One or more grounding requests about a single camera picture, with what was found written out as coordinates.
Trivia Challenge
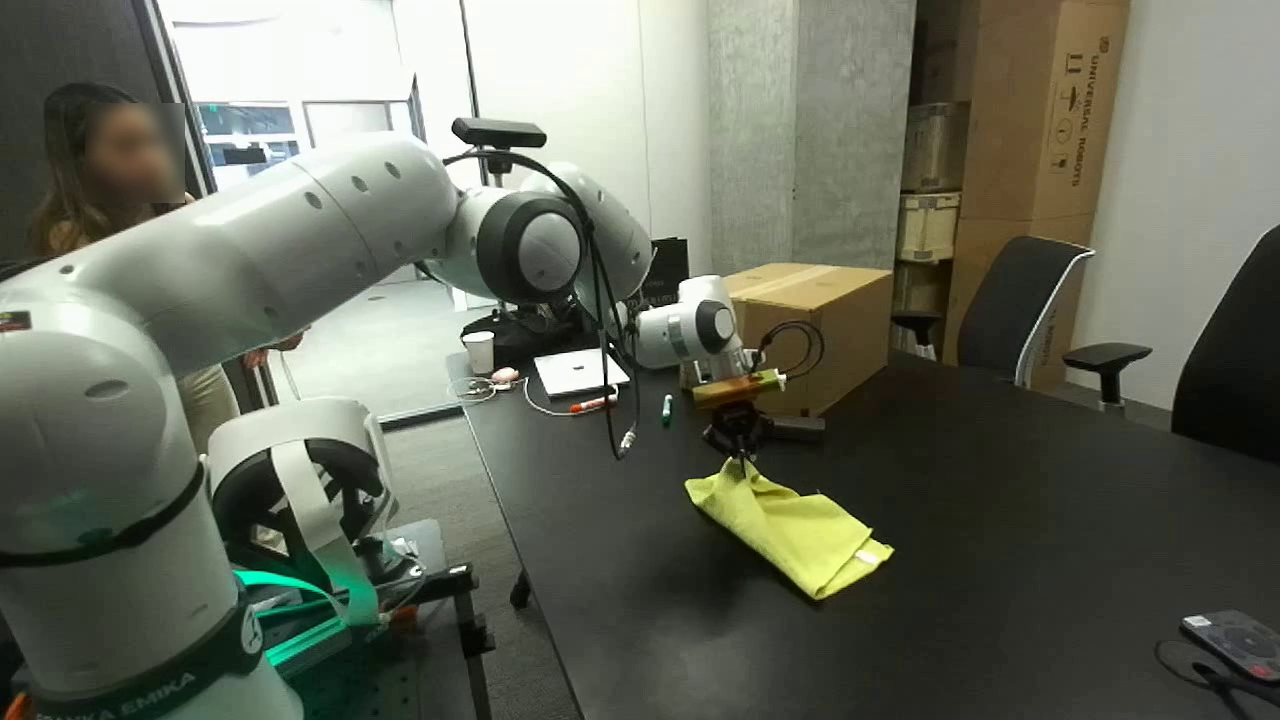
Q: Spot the black camera on stand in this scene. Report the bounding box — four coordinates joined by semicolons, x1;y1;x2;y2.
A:
452;116;550;179

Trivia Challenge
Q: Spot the black office chair near left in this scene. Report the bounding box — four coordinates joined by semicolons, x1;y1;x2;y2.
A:
957;237;1148;412

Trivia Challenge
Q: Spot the black office chair right edge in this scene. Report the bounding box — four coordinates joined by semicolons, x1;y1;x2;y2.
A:
1173;226;1280;461

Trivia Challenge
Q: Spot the yellow microfiber towel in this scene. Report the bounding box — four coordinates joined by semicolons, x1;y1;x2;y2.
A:
685;454;895;600

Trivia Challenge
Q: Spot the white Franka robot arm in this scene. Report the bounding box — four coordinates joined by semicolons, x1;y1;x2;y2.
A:
0;130;746;720

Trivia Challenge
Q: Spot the tall cardboard box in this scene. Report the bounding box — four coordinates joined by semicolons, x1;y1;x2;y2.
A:
944;0;1128;361

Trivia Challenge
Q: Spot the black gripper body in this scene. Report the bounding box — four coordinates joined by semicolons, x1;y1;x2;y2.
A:
705;398;766;454

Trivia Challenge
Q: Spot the brown cardboard box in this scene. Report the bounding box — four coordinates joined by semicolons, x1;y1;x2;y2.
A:
725;262;892;415

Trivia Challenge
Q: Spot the person with blurred face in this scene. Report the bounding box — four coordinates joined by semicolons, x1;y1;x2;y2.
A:
34;78;194;261

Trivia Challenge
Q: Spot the white laptop on table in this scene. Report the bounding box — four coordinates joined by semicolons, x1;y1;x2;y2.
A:
531;349;628;398

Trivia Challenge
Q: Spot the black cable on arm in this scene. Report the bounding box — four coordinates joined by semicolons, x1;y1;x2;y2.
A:
506;149;645;465

